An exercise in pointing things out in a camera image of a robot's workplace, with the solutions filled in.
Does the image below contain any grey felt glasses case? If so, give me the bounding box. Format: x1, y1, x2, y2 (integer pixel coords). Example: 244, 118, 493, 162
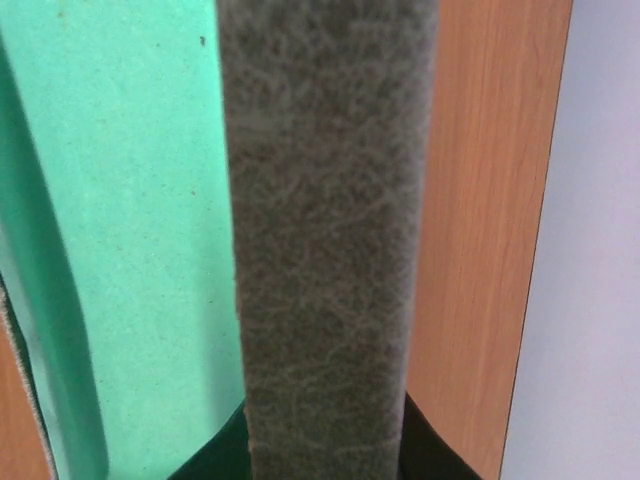
0, 0, 441, 480

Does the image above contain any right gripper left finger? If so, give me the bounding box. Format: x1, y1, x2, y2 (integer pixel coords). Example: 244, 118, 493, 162
168, 402, 250, 480

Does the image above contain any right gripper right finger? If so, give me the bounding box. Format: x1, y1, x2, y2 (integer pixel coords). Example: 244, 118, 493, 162
397, 394, 480, 480

